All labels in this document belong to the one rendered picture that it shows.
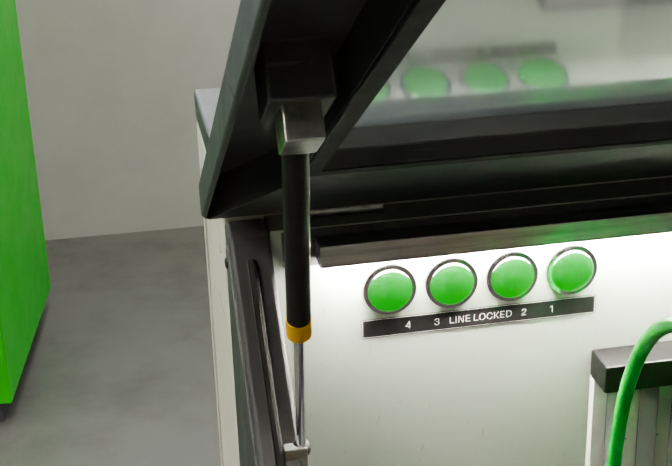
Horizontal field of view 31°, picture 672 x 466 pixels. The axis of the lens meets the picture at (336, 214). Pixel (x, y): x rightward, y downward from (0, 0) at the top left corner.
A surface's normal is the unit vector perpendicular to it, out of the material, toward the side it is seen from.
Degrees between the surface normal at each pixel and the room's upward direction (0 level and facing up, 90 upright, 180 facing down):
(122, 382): 0
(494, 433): 90
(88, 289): 0
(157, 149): 90
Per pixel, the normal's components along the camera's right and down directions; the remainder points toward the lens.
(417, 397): 0.19, 0.36
